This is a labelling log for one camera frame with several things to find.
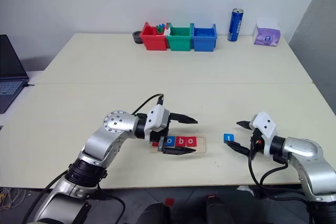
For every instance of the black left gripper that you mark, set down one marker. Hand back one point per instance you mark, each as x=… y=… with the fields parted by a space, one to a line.
x=159 y=137

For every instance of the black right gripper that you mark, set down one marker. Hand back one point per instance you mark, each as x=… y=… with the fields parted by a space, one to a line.
x=256 y=144

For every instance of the red letter tile b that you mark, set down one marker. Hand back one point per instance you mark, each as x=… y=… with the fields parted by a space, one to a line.
x=180 y=141

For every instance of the red letter tile o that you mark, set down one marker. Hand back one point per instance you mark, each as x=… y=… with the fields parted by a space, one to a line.
x=190 y=141

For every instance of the blue letter tile o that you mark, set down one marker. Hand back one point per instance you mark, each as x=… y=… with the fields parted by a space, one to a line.
x=170 y=141

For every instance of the blue letter tile t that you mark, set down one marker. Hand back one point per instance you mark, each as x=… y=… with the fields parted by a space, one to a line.
x=228 y=138

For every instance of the wooden letter tray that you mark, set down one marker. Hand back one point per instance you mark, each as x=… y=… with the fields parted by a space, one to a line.
x=200 y=144

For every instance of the red letter tile r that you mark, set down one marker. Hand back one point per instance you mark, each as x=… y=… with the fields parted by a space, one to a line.
x=155 y=144

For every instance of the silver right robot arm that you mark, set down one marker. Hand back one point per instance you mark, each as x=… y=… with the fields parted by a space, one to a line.
x=302 y=148

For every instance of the dark shape with red spot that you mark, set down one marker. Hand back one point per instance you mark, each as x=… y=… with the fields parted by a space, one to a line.
x=212 y=211

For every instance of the large dark rounded shape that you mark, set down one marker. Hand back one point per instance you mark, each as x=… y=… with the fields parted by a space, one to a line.
x=155 y=214

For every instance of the green plastic bin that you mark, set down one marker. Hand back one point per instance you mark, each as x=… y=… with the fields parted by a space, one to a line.
x=179 y=42

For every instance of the blue plastic bin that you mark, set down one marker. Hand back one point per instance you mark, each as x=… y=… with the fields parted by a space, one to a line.
x=204 y=43

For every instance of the red plastic bin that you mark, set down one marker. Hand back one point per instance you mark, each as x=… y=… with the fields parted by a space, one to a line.
x=155 y=41

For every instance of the purple tissue pack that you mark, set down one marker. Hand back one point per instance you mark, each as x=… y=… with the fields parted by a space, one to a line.
x=266 y=36

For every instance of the white toy piece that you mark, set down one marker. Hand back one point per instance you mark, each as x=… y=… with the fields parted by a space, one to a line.
x=167 y=31

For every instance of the black round container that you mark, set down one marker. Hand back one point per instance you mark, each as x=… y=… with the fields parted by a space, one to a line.
x=136 y=37

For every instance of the green toy brick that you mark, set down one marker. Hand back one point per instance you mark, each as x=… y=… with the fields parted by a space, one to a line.
x=159 y=30

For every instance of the red toy piece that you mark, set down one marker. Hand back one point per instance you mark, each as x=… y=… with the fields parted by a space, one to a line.
x=169 y=25

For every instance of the blue drink can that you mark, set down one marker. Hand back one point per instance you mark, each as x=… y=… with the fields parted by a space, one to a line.
x=235 y=26

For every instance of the blue toy brick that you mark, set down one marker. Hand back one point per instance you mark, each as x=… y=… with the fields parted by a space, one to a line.
x=162 y=25

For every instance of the black laptop plug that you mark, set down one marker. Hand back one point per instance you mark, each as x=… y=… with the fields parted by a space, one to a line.
x=29 y=85

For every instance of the dark laptop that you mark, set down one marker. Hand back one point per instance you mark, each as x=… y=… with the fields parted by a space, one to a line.
x=9 y=72

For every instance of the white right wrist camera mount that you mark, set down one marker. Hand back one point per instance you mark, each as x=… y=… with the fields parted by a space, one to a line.
x=265 y=127

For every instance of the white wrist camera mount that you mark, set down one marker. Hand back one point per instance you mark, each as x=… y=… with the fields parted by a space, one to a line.
x=156 y=117
x=265 y=127

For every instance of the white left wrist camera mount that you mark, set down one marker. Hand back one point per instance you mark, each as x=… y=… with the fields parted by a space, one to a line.
x=156 y=117

